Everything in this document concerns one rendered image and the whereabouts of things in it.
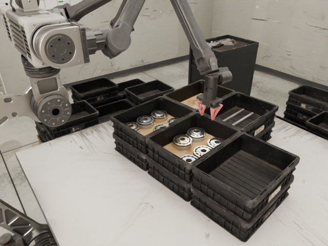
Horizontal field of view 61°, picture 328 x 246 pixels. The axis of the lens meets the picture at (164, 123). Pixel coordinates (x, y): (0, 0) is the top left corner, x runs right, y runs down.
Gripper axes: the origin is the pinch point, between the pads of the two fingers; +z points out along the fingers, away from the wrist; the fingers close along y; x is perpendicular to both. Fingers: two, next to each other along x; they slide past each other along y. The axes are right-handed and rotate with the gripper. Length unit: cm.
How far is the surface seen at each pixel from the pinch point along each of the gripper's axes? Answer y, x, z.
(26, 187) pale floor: 144, 50, 109
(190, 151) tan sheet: 7.6, 1.0, 23.4
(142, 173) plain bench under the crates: 23.7, 19.7, 37.1
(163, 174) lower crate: 9.3, 18.0, 29.9
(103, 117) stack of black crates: 141, -30, 68
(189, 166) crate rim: -7.2, 19.4, 14.6
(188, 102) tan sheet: 46, -40, 22
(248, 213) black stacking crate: -36.6, 19.0, 19.8
